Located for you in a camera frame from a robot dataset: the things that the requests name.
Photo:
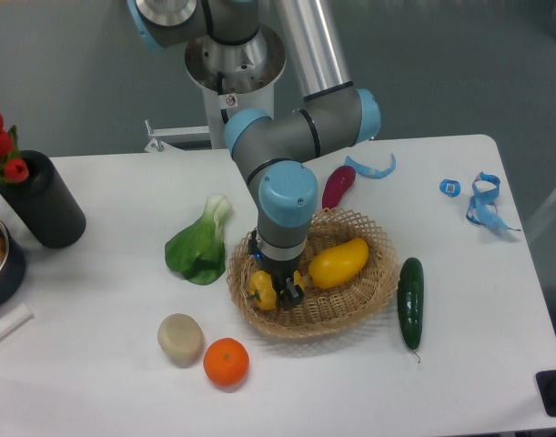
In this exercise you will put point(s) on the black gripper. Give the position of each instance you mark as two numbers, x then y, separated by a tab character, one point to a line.
281	264

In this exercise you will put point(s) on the yellow bell pepper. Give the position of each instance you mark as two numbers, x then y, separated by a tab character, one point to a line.
262	296

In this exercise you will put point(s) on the orange tangerine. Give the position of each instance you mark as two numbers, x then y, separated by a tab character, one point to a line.
226	362

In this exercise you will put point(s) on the beige round bun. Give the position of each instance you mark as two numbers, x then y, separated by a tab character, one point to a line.
181	339

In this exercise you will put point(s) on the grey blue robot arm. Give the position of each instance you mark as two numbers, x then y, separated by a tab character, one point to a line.
275	101

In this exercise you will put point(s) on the woven wicker basket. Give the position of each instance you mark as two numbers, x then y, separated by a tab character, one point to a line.
323	311

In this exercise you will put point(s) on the yellow mango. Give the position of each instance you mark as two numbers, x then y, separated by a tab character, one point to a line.
334	266

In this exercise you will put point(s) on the green bok choy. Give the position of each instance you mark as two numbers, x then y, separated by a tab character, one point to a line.
198	252

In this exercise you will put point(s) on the green cucumber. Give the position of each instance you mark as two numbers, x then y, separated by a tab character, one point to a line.
410	303

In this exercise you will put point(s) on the purple eggplant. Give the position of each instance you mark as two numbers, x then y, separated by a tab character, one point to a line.
338	184

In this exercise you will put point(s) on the curled blue tape strip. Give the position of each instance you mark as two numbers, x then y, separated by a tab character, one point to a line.
369	172

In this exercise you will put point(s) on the small blue tape roll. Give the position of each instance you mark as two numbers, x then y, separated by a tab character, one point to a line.
450	188

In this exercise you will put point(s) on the blue ribbon tangle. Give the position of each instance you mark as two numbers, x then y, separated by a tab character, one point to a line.
482	209

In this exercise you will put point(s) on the black cylindrical vase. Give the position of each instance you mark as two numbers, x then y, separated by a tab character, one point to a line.
45	204

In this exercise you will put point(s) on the white paper tube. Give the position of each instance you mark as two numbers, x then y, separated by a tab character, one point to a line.
11	320

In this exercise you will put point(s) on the black device at edge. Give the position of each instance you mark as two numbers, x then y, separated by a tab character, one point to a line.
546	381

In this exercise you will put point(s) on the dark metal bowl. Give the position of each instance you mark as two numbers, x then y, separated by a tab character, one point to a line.
12	265

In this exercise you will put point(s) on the red tulip bouquet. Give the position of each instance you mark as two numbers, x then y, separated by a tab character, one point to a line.
13	168

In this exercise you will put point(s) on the white metal base frame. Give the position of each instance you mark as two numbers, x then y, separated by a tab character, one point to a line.
177	138

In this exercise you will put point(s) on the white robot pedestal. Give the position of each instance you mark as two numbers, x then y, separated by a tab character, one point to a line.
233	78

